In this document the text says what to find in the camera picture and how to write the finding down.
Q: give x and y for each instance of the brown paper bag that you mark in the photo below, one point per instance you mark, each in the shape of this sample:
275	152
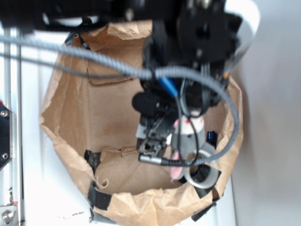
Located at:
93	125

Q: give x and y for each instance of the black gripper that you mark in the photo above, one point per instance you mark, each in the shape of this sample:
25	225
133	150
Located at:
160	104

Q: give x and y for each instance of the gray plush bunny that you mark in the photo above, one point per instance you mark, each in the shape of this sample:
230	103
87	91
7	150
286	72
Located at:
187	137

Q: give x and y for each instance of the aluminum frame rail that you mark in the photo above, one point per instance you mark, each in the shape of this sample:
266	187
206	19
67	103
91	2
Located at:
11	177

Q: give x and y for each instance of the black metal bracket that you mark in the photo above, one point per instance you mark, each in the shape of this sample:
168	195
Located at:
5	141

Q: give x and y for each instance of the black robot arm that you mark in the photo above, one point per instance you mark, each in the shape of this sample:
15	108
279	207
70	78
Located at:
184	57

